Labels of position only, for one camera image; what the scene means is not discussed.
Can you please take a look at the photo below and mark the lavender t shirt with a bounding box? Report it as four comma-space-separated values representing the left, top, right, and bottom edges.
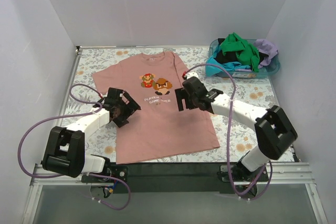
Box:
253, 39, 278, 69

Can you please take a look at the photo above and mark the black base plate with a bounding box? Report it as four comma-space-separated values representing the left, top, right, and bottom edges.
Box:
81, 161, 269, 194

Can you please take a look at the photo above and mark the black t shirt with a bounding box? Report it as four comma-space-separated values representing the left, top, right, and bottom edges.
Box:
215, 50, 238, 64

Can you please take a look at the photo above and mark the teal t shirt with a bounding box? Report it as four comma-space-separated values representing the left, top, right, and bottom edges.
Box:
205, 57, 249, 77

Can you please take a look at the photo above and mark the floral patterned table mat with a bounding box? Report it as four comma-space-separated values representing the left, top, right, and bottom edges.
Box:
70, 46, 279, 163

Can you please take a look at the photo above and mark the aluminium frame rail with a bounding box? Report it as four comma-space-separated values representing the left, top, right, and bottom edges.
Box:
30, 162, 314, 185

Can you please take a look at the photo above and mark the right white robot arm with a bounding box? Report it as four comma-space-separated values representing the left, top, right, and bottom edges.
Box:
175, 76, 298, 180

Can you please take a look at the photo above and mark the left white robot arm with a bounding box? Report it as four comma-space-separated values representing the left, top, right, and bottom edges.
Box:
41, 88, 141, 178

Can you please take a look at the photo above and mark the green t shirt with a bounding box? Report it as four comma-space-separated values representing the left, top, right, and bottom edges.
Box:
219, 33, 260, 72

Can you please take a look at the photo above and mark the pink printed t shirt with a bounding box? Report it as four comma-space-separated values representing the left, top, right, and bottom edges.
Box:
92, 51, 220, 164

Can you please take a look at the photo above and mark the teal plastic basket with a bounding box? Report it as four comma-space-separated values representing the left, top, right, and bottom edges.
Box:
208, 39, 280, 79

